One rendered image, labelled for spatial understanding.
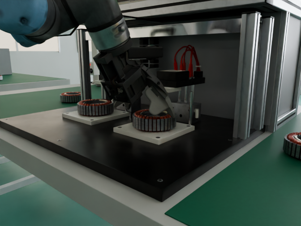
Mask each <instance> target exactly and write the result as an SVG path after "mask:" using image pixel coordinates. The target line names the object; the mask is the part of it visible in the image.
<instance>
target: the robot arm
mask: <svg viewBox="0 0 301 226"><path fill-rule="evenodd" d="M81 24H84V25H85V27H86V29H87V31H88V33H89V35H90V37H91V39H92V41H93V43H94V46H95V48H96V49H97V50H99V53H98V54H97V55H96V56H94V57H93V59H94V61H95V63H96V65H97V67H98V69H99V71H100V73H101V75H102V77H103V80H102V81H101V84H102V86H103V88H104V90H105V92H106V94H107V96H108V97H109V100H112V99H114V101H115V103H114V108H116V107H118V106H119V105H121V104H122V103H124V104H125V106H126V108H127V109H128V110H129V109H130V107H131V105H132V104H133V103H134V102H135V101H136V100H138V99H139V98H140V97H141V96H142V92H143V91H144V90H145V87H146V86H148V87H149V88H147V89H146V90H145V95H146V97H147V98H148V99H149V101H150V106H149V112H150V113H151V114H152V115H154V116H156V115H158V114H160V113H161V112H163V111H164V110H166V111H167V113H168V114H169V115H170V116H171V117H172V118H175V112H174V109H173V106H172V103H171V101H170V99H169V97H168V93H167V91H166V90H165V88H164V86H163V84H162V83H161V82H160V80H159V79H158V78H157V77H156V76H155V75H153V74H152V73H151V72H150V71H149V69H148V68H147V67H146V66H144V64H143V63H141V62H140V60H129V59H141V58H146V59H147V60H150V61H152V60H155V59H156V58H161V57H163V48H162V47H156V46H155V45H152V44H150V45H147V46H146V47H132V45H133V42H132V40H131V37H130V32H129V30H128V27H127V25H126V22H125V20H124V17H123V15H122V12H121V10H120V7H119V5H118V2H117V0H0V30H2V31H4V32H6V33H9V34H11V35H12V37H13V38H14V39H15V40H16V42H18V43H19V44H20V45H21V46H23V47H26V48H29V47H32V46H34V45H37V44H42V43H44V42H45V41H46V40H48V39H51V38H53V37H55V36H57V35H60V34H62V33H64V32H66V31H69V30H70V29H73V28H75V27H77V26H79V25H81ZM105 86H107V88H108V90H109V92H110V95H109V93H108V91H107V89H106V87H105Z"/></svg>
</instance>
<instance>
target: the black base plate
mask: <svg viewBox="0 0 301 226"><path fill-rule="evenodd" d="M73 111H77V106H72V107H67V108H61V109H55V110H49V111H44V112H38V113H31V114H26V115H21V116H15V117H8V118H3V119H0V127H1V128H3V129H5V130H8V131H10V132H12V133H14V134H16V135H18V136H21V137H23V138H25V139H27V140H29V141H31V142H33V143H35V144H37V145H40V146H42V147H44V148H46V149H48V150H50V151H53V152H55V153H57V154H59V155H61V156H63V157H66V158H68V159H70V160H72V161H74V162H76V163H79V164H81V165H83V166H85V167H87V168H89V169H91V170H93V171H96V172H98V173H100V174H102V175H104V176H106V177H108V178H111V179H113V180H115V181H117V182H119V183H122V184H124V185H126V186H128V187H130V188H132V189H134V190H136V191H138V192H141V193H143V194H145V195H147V196H149V197H151V198H154V199H156V200H158V201H160V202H163V201H165V200H166V199H167V198H169V197H170V196H172V195H174V194H175V193H177V192H178V191H179V190H181V189H182V188H184V187H185V186H187V185H188V184H190V183H191V182H192V181H194V180H195V179H197V178H198V177H200V176H201V175H203V174H204V173H206V172H207V171H209V170H210V169H212V168H213V167H215V166H216V165H218V164H219V163H220V162H222V161H223V160H225V159H226V158H228V157H229V156H231V155H232V154H234V153H235V152H237V151H238V150H239V149H241V148H242V147H244V146H245V145H247V144H248V143H250V142H251V141H253V140H254V139H256V138H257V137H258V136H260V135H261V134H263V133H264V132H265V125H263V128H262V129H261V130H256V129H254V128H253V129H250V133H249V137H248V138H247V139H240V138H239V137H238V138H234V137H233V126H234V120H233V119H227V118H222V117H215V116H209V115H204V114H201V120H200V121H198V122H196V123H193V124H192V126H195V129H194V130H193V131H191V132H189V133H187V134H184V135H181V136H179V137H177V138H174V139H172V140H169V141H167V142H165V143H162V144H160V145H157V144H154V143H150V142H147V141H144V140H140V139H136V138H133V137H129V136H126V135H122V134H119V133H116V132H113V128H114V127H117V126H121V125H124V124H128V123H132V122H133V113H134V112H136V111H133V112H130V111H128V112H129V116H127V117H123V118H119V119H115V120H111V121H107V122H103V123H99V124H95V125H88V124H85V123H81V122H77V121H74V120H71V119H67V118H64V117H62V114H63V113H68V112H73ZM137 111H138V110H137Z"/></svg>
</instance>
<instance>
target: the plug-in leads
mask: <svg viewBox="0 0 301 226"><path fill-rule="evenodd" d="M189 46H190V47H191V49H190V48H189ZM182 48H186V50H185V52H184V53H183V55H182V57H181V64H180V70H186V63H185V54H186V52H187V51H191V54H190V63H189V68H188V71H189V78H190V79H191V78H192V77H196V78H201V77H203V71H201V70H200V67H201V65H199V61H198V58H197V54H196V51H195V48H194V47H193V46H191V45H188V46H183V47H181V48H180V49H179V50H178V51H177V52H176V54H175V56H174V70H178V68H177V62H176V55H177V53H178V52H179V51H180V50H181V49H182ZM187 48H188V49H187ZM192 55H193V56H194V58H195V61H196V66H195V67H197V70H196V71H194V73H193V64H192ZM183 56H184V59H183V63H182V58H183Z"/></svg>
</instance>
